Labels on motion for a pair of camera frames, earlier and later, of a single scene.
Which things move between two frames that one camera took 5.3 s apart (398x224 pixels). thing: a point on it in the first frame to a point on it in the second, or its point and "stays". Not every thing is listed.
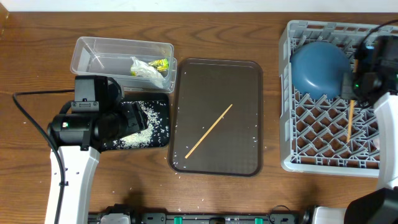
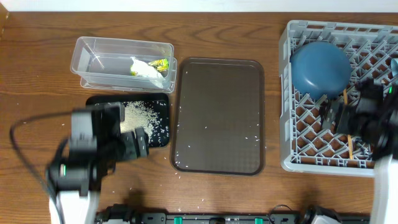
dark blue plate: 317,69 stays
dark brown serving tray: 202,90 stays
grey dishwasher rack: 333,137 stays
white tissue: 146,71 stays
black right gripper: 346,91 to 344,111
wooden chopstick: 352,105 to 349,136
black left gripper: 131,114 to 140,145
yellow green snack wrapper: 161,65 stays
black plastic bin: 156,108 stays
